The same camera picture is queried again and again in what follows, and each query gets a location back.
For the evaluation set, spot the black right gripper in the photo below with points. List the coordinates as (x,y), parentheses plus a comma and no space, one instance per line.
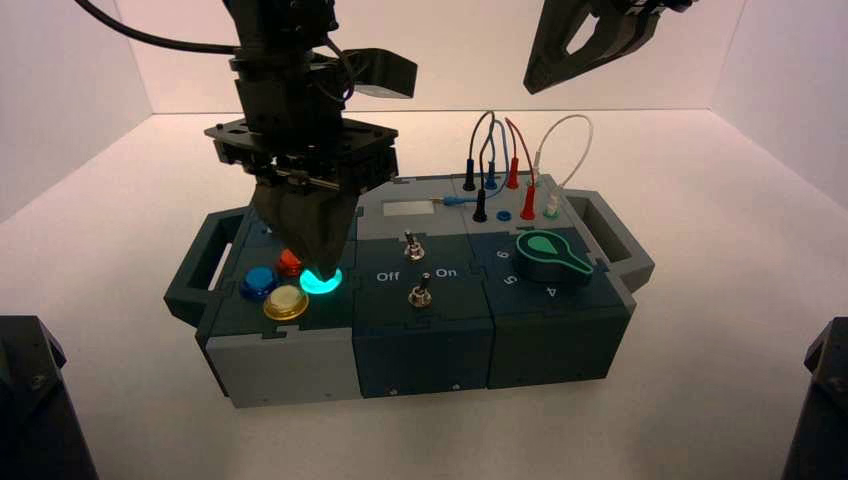
(649,5)

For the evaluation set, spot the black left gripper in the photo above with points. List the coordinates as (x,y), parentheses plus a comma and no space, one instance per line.
(298,142)

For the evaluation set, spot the glowing green push button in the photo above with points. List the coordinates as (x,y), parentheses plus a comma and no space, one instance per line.
(314,285)

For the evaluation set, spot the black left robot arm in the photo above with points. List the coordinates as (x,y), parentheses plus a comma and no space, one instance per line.
(278,33)

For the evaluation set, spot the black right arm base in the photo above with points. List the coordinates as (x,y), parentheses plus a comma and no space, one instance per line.
(821,411)

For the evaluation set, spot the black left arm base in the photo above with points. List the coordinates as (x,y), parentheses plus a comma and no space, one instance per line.
(33,411)

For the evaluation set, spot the red push button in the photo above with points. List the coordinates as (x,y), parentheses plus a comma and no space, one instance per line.
(289,263)

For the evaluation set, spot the blue push button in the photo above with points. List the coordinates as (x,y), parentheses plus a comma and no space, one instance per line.
(258,281)

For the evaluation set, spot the yellow push button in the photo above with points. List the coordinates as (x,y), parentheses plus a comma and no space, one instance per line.
(286,305)

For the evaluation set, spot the small grey display screen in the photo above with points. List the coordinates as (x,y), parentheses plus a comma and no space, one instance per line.
(409,208)

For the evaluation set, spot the teal and grey control box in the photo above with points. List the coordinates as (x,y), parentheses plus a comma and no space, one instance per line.
(424,344)

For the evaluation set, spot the blue round socket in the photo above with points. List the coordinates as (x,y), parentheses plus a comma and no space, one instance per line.
(503,216)

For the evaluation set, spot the black knob with green pointer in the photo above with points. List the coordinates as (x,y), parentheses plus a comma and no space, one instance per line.
(550,258)

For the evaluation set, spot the metal toggle switch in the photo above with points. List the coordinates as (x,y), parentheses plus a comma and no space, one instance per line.
(414,248)
(420,295)

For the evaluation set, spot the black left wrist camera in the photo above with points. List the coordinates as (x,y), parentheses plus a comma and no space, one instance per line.
(384,73)

